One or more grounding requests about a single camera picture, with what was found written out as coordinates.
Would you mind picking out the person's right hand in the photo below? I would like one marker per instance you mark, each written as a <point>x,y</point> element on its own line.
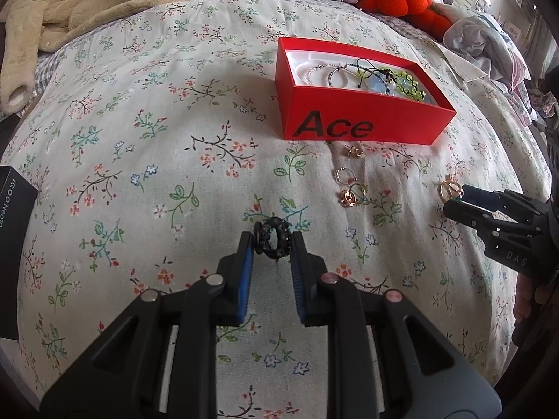
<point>526,301</point>

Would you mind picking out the grey white crumpled garment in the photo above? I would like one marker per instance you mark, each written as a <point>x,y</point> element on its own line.
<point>484,41</point>

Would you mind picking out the orange pumpkin plush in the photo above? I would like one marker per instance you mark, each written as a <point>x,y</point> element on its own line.
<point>401,2</point>

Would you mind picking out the pair of gold earrings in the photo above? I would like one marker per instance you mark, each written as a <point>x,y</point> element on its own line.
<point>354,151</point>

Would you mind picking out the beige fleece garment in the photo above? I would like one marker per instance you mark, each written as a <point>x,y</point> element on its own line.
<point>65,8</point>

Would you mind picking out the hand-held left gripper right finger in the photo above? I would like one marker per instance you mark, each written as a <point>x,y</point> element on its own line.
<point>298,279</point>

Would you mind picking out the black phone box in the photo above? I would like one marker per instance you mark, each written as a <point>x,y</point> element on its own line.
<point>13,253</point>

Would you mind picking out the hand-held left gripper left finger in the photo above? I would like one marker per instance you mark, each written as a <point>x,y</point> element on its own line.
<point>248,279</point>

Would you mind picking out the red cardboard box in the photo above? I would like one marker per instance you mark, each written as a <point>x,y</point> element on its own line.
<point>362,109</point>

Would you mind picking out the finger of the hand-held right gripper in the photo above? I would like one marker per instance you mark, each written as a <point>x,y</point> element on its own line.
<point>469,214</point>
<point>493,196</point>

